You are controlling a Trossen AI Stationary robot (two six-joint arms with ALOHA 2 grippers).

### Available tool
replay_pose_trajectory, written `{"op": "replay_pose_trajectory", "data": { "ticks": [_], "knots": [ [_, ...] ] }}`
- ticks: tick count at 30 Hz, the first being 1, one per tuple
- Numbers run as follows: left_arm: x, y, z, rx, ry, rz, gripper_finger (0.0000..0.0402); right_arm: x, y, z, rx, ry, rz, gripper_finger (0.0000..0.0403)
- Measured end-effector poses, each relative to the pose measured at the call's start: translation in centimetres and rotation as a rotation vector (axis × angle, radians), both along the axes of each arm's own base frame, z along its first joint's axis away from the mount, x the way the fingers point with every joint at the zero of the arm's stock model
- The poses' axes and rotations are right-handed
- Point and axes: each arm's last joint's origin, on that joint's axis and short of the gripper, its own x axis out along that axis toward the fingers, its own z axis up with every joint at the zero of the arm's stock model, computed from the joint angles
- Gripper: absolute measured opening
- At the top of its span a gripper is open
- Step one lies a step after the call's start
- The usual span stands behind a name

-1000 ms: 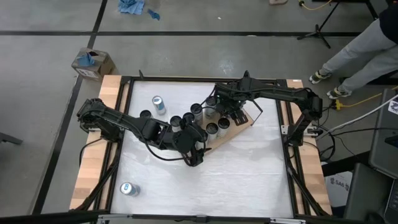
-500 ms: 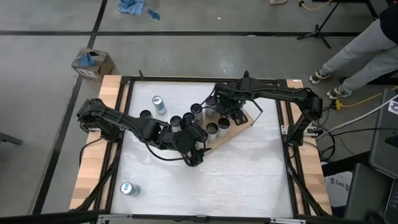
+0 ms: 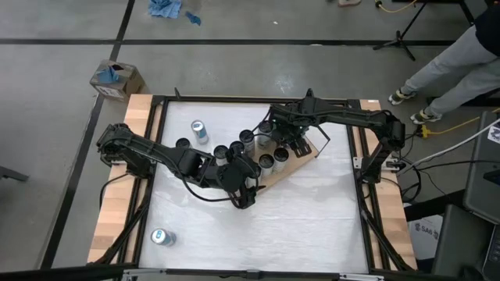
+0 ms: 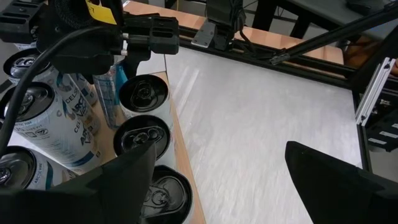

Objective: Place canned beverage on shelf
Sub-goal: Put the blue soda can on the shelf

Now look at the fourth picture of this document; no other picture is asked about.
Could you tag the white metal bracket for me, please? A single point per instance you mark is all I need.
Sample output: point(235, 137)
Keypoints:
point(373, 90)

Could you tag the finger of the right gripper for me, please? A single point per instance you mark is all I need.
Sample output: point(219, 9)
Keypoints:
point(155, 34)
point(18, 21)

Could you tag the black equipment with white labels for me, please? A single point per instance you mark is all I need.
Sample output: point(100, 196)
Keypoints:
point(384, 127)

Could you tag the small yellow tag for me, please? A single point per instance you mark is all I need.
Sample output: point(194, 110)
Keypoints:
point(102, 14)

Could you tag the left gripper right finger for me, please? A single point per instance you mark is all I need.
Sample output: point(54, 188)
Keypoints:
point(342, 199)

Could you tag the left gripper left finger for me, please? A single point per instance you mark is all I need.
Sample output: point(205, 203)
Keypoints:
point(77, 202)

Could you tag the wooden table side panel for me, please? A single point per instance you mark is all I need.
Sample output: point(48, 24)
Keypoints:
point(264, 39)

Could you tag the wooden shelf with black frame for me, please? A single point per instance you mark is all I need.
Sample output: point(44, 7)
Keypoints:
point(183, 161)

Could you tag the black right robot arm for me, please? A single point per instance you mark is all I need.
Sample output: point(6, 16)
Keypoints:
point(224, 15)

